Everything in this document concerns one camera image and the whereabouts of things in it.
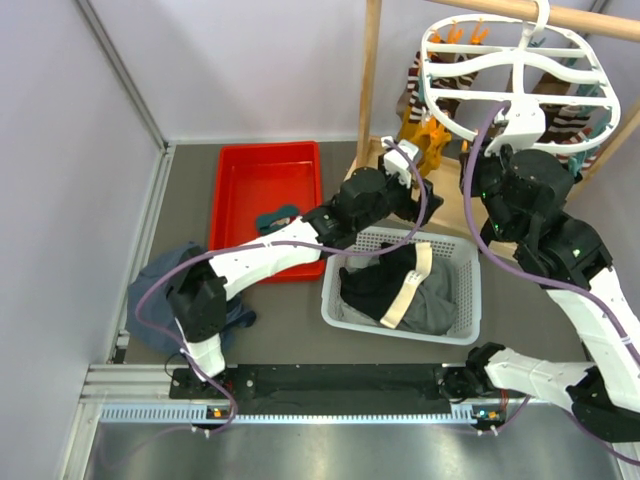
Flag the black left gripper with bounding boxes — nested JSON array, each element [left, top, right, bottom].
[[354, 154, 442, 232]]

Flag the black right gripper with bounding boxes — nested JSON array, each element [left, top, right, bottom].
[[460, 133, 521, 243]]

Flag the mustard yellow sock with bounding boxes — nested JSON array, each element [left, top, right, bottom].
[[418, 146, 444, 177], [396, 105, 430, 149]]

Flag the orange clothes peg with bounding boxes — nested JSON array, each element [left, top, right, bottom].
[[430, 20, 490, 45], [426, 117, 452, 148]]

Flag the white round clip hanger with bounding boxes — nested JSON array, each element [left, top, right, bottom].
[[420, 1, 621, 156]]

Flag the teal sock with print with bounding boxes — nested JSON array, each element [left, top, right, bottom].
[[255, 204, 300, 236]]

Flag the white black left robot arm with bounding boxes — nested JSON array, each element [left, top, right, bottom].
[[165, 167, 444, 397]]

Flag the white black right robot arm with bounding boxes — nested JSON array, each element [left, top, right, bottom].
[[439, 145, 639, 443]]

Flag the brown white striped sock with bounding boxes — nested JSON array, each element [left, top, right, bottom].
[[397, 52, 478, 123]]

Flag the black garment with beige band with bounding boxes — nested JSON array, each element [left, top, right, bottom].
[[339, 242, 433, 329]]

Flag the grey sock red stripes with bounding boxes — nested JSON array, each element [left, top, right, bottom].
[[539, 104, 597, 177]]

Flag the white perforated laundry basket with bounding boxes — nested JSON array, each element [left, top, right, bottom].
[[321, 227, 482, 346]]

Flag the tan beige sock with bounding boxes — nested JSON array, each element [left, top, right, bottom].
[[505, 64, 572, 101]]

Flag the grey garment in basket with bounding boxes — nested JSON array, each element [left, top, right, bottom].
[[340, 257, 457, 336]]

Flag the red plastic tray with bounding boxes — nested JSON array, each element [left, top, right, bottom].
[[208, 140, 327, 284]]

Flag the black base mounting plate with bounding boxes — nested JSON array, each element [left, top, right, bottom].
[[169, 363, 481, 415]]

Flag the blue grey cloth pile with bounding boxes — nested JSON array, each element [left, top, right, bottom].
[[124, 241, 258, 358]]

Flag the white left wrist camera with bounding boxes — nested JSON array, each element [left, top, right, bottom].
[[380, 136, 420, 189]]

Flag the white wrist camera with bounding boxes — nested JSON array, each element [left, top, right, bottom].
[[486, 95, 546, 154], [380, 136, 420, 189]]

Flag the wooden drying rack frame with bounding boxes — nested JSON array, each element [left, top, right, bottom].
[[349, 1, 639, 239]]

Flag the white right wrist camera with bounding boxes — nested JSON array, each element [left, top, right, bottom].
[[486, 95, 546, 154]]

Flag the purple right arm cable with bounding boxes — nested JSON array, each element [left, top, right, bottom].
[[462, 102, 640, 466]]

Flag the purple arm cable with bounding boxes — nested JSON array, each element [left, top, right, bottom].
[[462, 102, 640, 466], [135, 140, 435, 431]]

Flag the silver slotted cable duct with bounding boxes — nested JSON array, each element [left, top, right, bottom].
[[100, 404, 502, 425]]

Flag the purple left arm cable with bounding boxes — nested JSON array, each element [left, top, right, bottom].
[[135, 140, 435, 431]]

